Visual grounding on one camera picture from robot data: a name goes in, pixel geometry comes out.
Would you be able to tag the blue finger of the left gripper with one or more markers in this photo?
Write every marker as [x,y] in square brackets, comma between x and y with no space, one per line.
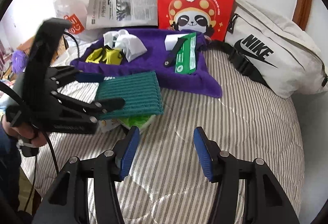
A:
[89,77]
[110,104]

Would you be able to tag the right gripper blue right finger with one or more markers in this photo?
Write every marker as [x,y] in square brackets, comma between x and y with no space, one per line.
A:
[205,153]

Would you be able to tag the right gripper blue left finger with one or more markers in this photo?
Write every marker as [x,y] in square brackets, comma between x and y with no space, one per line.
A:
[127,151]

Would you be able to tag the yellow black mesh pouch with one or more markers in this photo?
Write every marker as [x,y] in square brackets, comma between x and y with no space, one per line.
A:
[105,55]

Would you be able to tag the teal ribbed cleaning cloth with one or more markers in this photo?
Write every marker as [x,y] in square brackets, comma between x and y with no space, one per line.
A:
[140,91]

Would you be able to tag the white paper towel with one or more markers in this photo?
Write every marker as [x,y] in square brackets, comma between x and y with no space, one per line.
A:
[131,46]

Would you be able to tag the green wet wipes pack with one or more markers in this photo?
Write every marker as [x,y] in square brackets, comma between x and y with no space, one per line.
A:
[186,57]

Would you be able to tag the orange fruit print sachet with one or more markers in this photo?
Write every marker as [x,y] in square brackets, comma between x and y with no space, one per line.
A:
[108,125]

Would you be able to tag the person left hand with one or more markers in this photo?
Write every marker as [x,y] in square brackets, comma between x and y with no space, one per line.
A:
[24,130]

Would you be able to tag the white fabric glove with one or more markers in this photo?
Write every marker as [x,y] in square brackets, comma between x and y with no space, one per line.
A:
[111,37]

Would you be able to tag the striped bed quilt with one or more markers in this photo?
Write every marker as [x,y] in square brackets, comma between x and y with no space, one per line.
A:
[166,183]

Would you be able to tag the purple plush toy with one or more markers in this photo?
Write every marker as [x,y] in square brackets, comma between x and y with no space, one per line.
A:
[19,61]

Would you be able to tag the white Miniso plastic bag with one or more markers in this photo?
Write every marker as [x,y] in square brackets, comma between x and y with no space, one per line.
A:
[75,11]

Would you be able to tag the folded newspaper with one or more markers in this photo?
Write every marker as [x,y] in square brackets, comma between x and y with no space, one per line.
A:
[121,13]

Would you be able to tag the white sponge block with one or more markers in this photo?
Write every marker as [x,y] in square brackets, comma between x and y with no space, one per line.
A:
[171,40]

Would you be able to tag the white Nike waist bag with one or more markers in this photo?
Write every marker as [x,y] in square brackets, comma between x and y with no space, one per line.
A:
[272,50]

